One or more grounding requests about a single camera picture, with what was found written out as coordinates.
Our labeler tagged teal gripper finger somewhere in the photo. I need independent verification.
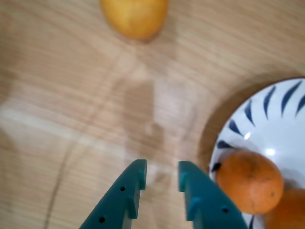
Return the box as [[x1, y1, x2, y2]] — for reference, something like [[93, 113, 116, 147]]
[[79, 159, 148, 229], [178, 160, 249, 229]]

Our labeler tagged orange with dark veins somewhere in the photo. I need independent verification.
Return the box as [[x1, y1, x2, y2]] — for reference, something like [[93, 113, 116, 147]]
[[216, 150, 285, 215]]

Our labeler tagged plain orange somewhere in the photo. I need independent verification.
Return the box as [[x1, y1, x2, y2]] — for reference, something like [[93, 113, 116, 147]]
[[264, 188, 305, 229]]

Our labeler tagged yellowish orange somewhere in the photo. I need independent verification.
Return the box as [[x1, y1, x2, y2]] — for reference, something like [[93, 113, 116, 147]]
[[100, 0, 169, 41]]

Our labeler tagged white plate with blue strokes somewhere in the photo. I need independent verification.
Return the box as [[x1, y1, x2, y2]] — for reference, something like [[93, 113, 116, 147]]
[[208, 77, 305, 229]]

